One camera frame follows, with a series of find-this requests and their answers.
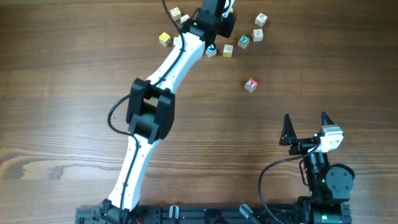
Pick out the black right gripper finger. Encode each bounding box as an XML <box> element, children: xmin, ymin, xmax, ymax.
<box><xmin>279</xmin><ymin>114</ymin><xmax>297</xmax><ymax>146</ymax></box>
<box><xmin>321</xmin><ymin>111</ymin><xmax>334</xmax><ymax>126</ymax></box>

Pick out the yellow side picture block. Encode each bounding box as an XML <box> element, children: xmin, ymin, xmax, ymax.
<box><xmin>223</xmin><ymin>44</ymin><xmax>233</xmax><ymax>58</ymax></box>

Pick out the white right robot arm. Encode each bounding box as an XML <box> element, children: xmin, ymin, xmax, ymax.
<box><xmin>279</xmin><ymin>112</ymin><xmax>355</xmax><ymax>223</ymax></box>

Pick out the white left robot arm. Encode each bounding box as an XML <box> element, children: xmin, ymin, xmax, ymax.
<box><xmin>99</xmin><ymin>0</ymin><xmax>236</xmax><ymax>223</ymax></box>

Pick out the green V letter block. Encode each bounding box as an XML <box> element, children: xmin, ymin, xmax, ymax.
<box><xmin>238</xmin><ymin>35</ymin><xmax>251</xmax><ymax>49</ymax></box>

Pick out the blue P letter block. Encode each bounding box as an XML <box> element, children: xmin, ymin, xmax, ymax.
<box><xmin>205</xmin><ymin>44</ymin><xmax>217</xmax><ymax>57</ymax></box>

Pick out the red side picture block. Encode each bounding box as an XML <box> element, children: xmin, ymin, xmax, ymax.
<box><xmin>252</xmin><ymin>29</ymin><xmax>264</xmax><ymax>42</ymax></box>

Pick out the tilted picture block right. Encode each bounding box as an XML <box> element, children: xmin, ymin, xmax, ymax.
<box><xmin>254</xmin><ymin>12</ymin><xmax>268</xmax><ymax>27</ymax></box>

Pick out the blue side block left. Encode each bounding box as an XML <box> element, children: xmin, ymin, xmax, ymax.
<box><xmin>180</xmin><ymin>14</ymin><xmax>190</xmax><ymax>24</ymax></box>

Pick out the red side block back-left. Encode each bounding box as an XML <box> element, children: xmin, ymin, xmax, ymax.
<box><xmin>170</xmin><ymin>7</ymin><xmax>182</xmax><ymax>21</ymax></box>

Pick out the green Z side block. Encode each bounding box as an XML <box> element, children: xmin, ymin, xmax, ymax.
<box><xmin>174</xmin><ymin>37</ymin><xmax>180</xmax><ymax>45</ymax></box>

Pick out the yellow top block left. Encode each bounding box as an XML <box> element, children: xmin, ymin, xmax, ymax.
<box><xmin>159</xmin><ymin>32</ymin><xmax>172</xmax><ymax>47</ymax></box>

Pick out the red Y letter block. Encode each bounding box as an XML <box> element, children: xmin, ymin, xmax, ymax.
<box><xmin>244</xmin><ymin>78</ymin><xmax>258</xmax><ymax>92</ymax></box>

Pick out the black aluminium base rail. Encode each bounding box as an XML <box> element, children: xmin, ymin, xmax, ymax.
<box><xmin>75</xmin><ymin>203</ymin><xmax>352</xmax><ymax>224</ymax></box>

